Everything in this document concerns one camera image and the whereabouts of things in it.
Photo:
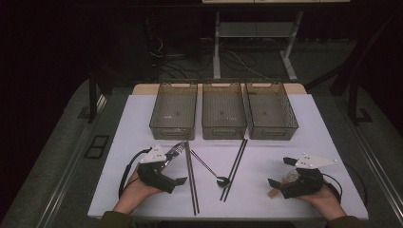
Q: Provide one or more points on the metal fork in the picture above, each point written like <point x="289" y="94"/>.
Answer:
<point x="177" y="149"/>

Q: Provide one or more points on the person's left hand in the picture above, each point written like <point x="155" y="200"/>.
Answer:
<point x="139" y="191"/>

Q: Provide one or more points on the black rectangular floor frame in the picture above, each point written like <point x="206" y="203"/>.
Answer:
<point x="87" y="152"/>

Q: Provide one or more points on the person's right hand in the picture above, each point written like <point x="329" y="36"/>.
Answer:
<point x="320" y="199"/>

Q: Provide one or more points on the metal spoon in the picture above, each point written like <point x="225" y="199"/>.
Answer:
<point x="222" y="181"/>

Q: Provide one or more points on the black metal stand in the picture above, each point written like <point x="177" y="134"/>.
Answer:
<point x="92" y="95"/>
<point x="353" y="95"/>

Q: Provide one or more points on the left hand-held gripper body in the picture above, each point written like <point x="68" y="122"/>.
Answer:
<point x="155" y="179"/>

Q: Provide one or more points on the metal floor rail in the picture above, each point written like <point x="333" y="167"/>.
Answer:
<point x="68" y="171"/>
<point x="380" y="177"/>

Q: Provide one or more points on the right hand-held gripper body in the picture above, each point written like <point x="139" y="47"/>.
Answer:
<point x="304" y="183"/>

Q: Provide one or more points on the translucent brown plastic bin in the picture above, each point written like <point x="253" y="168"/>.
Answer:
<point x="223" y="110"/>
<point x="174" y="110"/>
<point x="269" y="110"/>

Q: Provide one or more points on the white desk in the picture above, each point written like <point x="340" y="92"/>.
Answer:
<point x="216" y="47"/>

